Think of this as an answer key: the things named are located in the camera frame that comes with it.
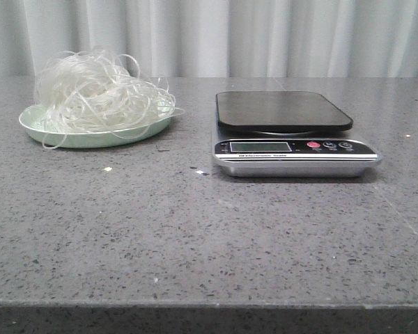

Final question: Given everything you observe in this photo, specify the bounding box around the white vermicelli noodle bundle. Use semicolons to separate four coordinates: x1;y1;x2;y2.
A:
34;48;184;134

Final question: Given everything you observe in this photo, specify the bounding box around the silver black kitchen scale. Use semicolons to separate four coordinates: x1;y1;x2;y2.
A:
212;91;381;177

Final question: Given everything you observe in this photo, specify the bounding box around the white pleated curtain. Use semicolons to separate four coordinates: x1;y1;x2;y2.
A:
0;1;418;77

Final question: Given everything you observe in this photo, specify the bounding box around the light green round plate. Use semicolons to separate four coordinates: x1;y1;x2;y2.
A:
19;105;171;149

